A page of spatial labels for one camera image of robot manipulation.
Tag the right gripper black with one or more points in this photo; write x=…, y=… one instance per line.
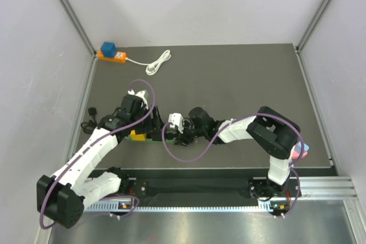
x=185, y=140

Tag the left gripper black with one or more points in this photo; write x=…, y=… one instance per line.
x=155, y=124

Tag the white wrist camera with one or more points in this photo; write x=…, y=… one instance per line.
x=143, y=94
x=175, y=123

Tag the yellow plug adapter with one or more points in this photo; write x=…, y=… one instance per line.
x=134, y=136

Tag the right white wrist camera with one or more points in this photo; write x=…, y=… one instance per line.
x=175, y=123

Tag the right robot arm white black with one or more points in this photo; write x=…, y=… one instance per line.
x=278, y=136

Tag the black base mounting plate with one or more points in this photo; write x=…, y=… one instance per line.
x=206, y=191

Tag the black plug adapter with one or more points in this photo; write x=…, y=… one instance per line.
x=157, y=135

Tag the light blue plug adapter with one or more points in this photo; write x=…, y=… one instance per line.
x=299, y=146

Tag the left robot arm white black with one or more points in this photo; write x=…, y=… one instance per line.
x=64, y=196

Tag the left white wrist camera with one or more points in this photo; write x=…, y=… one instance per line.
x=143, y=94

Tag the green power strip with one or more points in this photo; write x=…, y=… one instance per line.
x=148, y=140

